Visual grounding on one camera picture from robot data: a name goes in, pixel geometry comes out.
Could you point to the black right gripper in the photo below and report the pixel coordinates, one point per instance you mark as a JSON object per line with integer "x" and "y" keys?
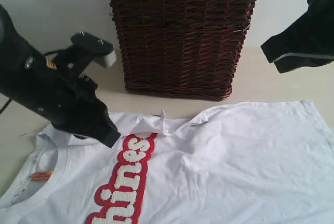
{"x": 308, "y": 42}

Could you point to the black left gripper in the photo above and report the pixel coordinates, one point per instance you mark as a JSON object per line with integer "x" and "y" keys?
{"x": 58, "y": 90}

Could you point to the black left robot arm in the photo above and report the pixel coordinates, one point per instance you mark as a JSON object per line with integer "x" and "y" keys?
{"x": 13, "y": 50}

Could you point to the white t-shirt red lettering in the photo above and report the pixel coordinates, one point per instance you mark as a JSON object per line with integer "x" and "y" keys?
{"x": 245, "y": 163}

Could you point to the dark red wicker basket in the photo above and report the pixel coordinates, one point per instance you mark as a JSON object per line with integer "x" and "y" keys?
{"x": 181, "y": 48}

